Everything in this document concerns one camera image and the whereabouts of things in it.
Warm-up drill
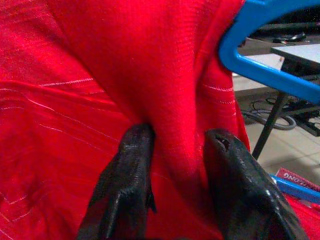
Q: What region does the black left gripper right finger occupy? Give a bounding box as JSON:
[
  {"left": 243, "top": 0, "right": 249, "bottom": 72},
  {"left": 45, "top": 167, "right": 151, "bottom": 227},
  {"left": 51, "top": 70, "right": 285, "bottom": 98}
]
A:
[{"left": 203, "top": 127, "right": 311, "bottom": 240}]

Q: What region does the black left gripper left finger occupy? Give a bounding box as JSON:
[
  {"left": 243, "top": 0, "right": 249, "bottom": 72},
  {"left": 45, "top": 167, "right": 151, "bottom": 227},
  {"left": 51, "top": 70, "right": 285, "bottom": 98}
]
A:
[{"left": 76, "top": 122, "right": 158, "bottom": 240}]

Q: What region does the red shirt white stitching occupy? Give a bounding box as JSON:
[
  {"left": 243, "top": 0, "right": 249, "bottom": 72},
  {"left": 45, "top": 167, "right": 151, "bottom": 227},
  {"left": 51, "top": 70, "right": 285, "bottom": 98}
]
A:
[{"left": 0, "top": 0, "right": 320, "bottom": 240}]

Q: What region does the blue plastic hanger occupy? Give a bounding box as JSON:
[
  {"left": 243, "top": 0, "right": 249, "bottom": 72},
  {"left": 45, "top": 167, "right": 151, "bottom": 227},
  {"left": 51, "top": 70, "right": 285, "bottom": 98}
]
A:
[{"left": 218, "top": 0, "right": 320, "bottom": 205}]

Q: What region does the red package white lettering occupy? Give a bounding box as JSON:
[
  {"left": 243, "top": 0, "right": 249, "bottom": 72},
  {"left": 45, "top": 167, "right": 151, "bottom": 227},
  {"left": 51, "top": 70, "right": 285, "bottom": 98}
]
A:
[{"left": 274, "top": 167, "right": 320, "bottom": 193}]

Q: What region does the black table leg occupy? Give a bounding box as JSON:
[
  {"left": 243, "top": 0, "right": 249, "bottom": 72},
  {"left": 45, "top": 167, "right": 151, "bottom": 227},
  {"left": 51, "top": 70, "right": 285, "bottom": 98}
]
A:
[{"left": 251, "top": 91, "right": 291, "bottom": 161}]

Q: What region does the grey topped table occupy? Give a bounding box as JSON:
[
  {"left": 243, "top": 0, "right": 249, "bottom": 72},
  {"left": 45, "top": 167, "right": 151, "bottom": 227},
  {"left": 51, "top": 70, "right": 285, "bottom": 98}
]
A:
[{"left": 270, "top": 43, "right": 320, "bottom": 77}]

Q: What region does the grey floor cable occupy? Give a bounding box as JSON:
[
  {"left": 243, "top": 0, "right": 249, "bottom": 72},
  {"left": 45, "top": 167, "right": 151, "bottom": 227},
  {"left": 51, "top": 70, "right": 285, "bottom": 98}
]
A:
[{"left": 243, "top": 109, "right": 298, "bottom": 131}]

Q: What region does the black floor frame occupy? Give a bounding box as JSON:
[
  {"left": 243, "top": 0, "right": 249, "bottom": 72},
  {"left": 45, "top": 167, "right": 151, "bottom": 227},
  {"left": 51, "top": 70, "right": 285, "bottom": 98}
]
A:
[{"left": 287, "top": 99, "right": 320, "bottom": 137}]

